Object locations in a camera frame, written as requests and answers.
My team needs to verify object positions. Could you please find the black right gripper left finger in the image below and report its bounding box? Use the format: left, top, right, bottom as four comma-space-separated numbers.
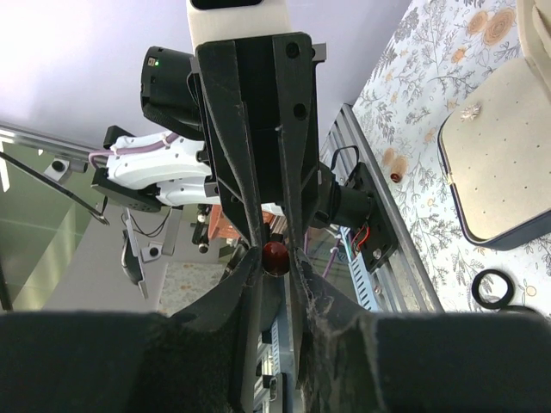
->
1, 248, 262, 412

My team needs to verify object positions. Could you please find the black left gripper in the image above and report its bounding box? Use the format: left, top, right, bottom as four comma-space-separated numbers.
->
140, 32, 369, 249

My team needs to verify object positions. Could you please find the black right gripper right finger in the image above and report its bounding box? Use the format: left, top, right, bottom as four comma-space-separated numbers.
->
290, 249, 550, 412

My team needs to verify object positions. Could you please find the cream navy jewelry box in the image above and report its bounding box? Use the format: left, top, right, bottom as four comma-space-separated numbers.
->
437, 1, 550, 250

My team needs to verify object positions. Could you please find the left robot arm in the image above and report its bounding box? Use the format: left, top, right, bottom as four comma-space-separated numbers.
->
93, 32, 375, 248

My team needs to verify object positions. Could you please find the orange plastic basket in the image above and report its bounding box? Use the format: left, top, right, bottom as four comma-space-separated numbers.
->
208, 204, 276, 240

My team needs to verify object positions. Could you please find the floral patterned tablecloth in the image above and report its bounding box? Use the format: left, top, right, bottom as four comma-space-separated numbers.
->
353, 1, 550, 315

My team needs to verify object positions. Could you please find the silver flower stud in box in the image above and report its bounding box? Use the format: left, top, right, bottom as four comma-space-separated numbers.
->
460, 104, 481, 121

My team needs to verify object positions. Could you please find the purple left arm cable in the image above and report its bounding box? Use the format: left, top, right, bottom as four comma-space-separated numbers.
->
88, 132, 180, 167

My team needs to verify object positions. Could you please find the black ring left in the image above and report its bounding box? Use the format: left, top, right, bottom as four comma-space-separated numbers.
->
471, 268, 516, 311

